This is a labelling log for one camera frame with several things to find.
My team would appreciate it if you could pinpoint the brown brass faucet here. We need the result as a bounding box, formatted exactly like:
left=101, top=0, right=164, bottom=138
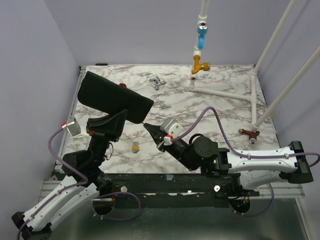
left=238, top=128, right=260, bottom=145

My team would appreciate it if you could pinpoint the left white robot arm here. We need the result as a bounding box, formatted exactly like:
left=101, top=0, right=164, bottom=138
left=11, top=109, right=128, bottom=240

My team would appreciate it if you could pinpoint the blue valve on pipe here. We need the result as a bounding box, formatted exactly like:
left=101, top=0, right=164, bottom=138
left=197, top=22, right=208, bottom=50

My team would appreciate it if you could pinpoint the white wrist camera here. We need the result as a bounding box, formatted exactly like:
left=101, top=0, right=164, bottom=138
left=61, top=118, right=89, bottom=138
left=160, top=117, right=183, bottom=146

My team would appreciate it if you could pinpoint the white PVC pipe frame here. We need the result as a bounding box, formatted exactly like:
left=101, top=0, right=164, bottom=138
left=188, top=0, right=320, bottom=129

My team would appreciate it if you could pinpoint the aluminium frame rail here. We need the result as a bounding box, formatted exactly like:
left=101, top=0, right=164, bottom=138
left=27, top=65, right=87, bottom=240

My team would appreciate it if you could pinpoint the red black utility knife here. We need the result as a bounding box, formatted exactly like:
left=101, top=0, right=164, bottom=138
left=119, top=83, right=127, bottom=88

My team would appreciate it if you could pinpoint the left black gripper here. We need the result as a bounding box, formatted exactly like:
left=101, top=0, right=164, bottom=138
left=86, top=107, right=128, bottom=167

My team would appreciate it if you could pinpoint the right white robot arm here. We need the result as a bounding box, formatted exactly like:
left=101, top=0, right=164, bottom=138
left=143, top=123, right=314, bottom=196

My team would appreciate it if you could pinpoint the yellow hex key set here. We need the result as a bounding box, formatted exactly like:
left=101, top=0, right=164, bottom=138
left=131, top=141, right=140, bottom=154

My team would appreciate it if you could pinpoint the orange faucet on pipe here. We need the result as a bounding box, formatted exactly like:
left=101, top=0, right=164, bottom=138
left=191, top=55, right=211, bottom=75

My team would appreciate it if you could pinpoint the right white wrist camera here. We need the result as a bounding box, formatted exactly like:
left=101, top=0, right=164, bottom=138
left=160, top=117, right=183, bottom=146

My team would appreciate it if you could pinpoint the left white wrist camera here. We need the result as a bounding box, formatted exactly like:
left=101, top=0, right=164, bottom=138
left=61, top=118, right=89, bottom=138

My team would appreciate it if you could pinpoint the black zip tool case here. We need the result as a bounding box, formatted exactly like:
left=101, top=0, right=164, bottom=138
left=77, top=71, right=154, bottom=124

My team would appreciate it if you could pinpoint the silver metal faucet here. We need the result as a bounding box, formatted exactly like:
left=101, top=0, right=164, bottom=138
left=148, top=76, right=167, bottom=91

